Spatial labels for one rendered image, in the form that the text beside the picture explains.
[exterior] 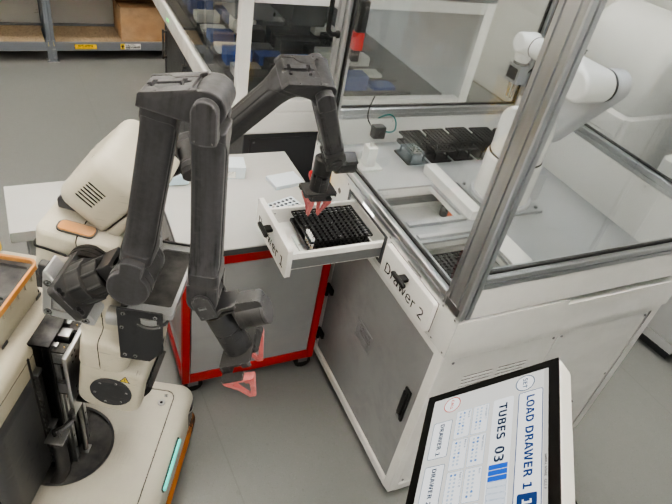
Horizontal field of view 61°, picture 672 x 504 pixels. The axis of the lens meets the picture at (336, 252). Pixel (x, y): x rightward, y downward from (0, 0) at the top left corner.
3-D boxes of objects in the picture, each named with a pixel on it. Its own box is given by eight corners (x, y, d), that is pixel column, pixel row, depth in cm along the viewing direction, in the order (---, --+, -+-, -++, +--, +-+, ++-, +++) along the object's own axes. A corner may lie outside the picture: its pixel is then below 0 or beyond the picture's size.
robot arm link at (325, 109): (299, 56, 123) (312, 100, 120) (324, 49, 123) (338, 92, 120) (319, 142, 164) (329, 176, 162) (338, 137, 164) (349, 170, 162)
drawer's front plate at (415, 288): (423, 332, 167) (433, 305, 160) (379, 269, 186) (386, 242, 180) (428, 331, 167) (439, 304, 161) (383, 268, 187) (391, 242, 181)
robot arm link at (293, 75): (286, 36, 115) (299, 78, 112) (331, 55, 125) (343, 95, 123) (167, 143, 142) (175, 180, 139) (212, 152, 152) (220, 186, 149)
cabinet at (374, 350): (383, 507, 209) (444, 362, 161) (288, 314, 280) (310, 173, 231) (573, 439, 249) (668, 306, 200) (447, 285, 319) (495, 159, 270)
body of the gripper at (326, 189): (297, 187, 173) (302, 166, 168) (328, 186, 177) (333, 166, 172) (304, 200, 168) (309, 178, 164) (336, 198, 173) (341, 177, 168)
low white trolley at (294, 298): (179, 402, 230) (180, 255, 184) (152, 298, 273) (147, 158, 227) (312, 371, 254) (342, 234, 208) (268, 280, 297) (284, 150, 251)
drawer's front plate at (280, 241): (284, 278, 175) (288, 250, 168) (255, 224, 195) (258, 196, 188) (289, 278, 176) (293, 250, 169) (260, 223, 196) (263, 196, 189)
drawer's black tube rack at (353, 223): (307, 258, 182) (310, 242, 178) (288, 226, 194) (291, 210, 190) (369, 249, 191) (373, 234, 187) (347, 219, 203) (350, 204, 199)
